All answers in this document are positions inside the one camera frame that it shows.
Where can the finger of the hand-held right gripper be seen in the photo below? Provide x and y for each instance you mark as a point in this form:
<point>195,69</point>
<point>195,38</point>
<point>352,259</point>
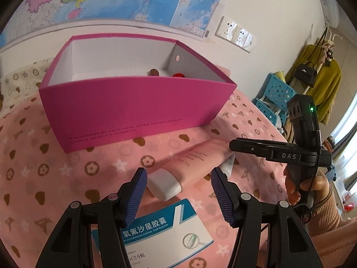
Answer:
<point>245,145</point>

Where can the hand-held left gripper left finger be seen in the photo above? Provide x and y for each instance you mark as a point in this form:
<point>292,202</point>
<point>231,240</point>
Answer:
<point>136,192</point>

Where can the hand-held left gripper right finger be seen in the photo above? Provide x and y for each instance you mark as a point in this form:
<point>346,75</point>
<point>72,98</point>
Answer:
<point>221,195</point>

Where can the white teal medicine box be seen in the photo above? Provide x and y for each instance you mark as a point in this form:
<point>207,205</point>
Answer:
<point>167,229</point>

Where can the pink cardboard box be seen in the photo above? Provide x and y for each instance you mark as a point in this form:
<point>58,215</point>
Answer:
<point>125,111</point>

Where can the red corkscrew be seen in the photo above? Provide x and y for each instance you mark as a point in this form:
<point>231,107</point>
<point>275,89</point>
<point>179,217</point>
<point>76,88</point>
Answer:
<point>178,75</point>

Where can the brown wooden comb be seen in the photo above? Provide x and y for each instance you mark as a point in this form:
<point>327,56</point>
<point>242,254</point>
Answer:
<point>153,72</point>

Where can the person's right forearm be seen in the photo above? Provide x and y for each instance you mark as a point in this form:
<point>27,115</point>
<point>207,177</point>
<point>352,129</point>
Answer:
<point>326,229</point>

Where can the person's right hand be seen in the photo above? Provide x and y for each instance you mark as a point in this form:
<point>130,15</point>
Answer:
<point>320,184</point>

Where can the small white pink-print tube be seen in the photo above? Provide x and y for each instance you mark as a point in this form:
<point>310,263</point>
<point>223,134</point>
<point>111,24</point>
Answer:
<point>228,166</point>

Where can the yellow hanging coat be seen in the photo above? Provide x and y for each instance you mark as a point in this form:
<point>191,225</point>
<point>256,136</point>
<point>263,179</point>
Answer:
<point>329,89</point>

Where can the large pink tube white cap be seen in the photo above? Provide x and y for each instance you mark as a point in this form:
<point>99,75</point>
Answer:
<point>195,162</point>

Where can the blue perforated cart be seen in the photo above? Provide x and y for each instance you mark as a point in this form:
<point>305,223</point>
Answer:
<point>276,89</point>

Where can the black handbag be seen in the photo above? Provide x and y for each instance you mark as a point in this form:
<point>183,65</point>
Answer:
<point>305,74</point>

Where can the pink printed blanket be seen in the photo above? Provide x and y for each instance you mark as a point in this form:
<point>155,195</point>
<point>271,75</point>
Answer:
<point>69,173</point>

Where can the white coat rack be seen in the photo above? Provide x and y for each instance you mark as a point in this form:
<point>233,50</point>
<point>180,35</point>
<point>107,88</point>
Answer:
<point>332,37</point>

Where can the white air conditioner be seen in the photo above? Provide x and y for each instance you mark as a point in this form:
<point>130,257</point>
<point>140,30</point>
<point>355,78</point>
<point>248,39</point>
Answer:
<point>327,2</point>

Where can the cream star-print cloth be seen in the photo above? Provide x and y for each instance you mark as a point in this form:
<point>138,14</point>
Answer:
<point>22,75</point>

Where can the white wall socket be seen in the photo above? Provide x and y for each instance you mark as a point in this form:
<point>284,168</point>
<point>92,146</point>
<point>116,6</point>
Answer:
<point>240,35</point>
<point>249,41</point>
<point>226,29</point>

